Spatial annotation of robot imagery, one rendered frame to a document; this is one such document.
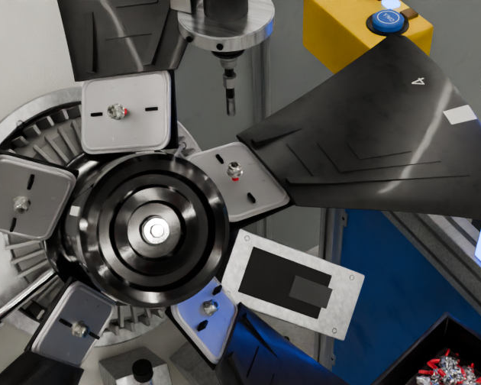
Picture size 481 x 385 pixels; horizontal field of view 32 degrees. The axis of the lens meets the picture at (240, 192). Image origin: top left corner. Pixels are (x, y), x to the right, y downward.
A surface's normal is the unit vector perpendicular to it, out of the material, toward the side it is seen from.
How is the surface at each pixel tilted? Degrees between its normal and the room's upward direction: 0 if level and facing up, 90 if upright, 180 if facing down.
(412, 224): 90
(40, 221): 94
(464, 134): 21
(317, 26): 90
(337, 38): 90
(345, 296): 50
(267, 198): 7
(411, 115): 15
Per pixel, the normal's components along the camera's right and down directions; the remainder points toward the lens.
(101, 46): -0.48, -0.01
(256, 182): 0.07, -0.74
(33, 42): 0.36, 0.01
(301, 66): 0.49, 0.61
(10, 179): 0.05, 0.75
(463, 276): -0.87, 0.37
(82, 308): 0.83, 0.42
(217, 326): 0.78, -0.48
